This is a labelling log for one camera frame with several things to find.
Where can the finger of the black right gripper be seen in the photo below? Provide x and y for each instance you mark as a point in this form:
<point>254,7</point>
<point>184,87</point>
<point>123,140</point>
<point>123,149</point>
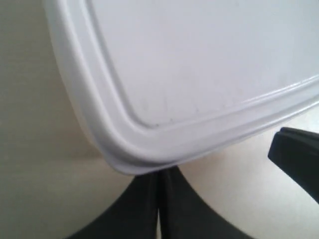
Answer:
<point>296,152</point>

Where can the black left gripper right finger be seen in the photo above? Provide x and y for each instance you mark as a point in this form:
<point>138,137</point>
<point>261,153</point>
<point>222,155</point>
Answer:
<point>184,215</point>

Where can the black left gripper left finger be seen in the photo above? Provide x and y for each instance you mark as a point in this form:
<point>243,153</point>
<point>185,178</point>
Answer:
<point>134,215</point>

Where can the white lidded plastic container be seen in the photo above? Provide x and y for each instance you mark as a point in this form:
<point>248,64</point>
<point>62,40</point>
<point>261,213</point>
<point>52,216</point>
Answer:
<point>157,83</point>

